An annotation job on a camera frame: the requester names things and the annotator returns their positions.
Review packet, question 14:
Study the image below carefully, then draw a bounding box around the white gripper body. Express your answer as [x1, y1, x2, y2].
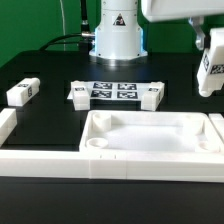
[141, 0, 224, 22]

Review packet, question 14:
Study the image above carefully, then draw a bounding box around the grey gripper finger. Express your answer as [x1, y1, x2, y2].
[188, 17, 211, 50]

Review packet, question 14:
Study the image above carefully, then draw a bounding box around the white desk top tray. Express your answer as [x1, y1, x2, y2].
[79, 110, 224, 154]

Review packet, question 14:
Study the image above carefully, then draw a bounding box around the white right fence block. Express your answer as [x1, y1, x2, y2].
[209, 113, 224, 142]

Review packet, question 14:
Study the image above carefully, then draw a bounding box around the white fence block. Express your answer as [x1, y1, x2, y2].
[209, 113, 224, 142]
[0, 108, 17, 147]

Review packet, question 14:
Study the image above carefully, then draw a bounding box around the fiducial marker sheet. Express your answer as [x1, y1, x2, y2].
[67, 81, 158, 101]

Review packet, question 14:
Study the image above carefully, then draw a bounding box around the white front fence bar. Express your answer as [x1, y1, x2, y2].
[0, 150, 224, 183]

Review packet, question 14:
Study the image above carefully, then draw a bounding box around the white left fence block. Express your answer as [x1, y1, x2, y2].
[0, 108, 17, 147]

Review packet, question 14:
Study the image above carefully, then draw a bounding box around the black cable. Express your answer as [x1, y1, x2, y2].
[39, 0, 98, 52]

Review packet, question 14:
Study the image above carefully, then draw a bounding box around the white thin cable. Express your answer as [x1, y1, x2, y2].
[59, 0, 67, 52]

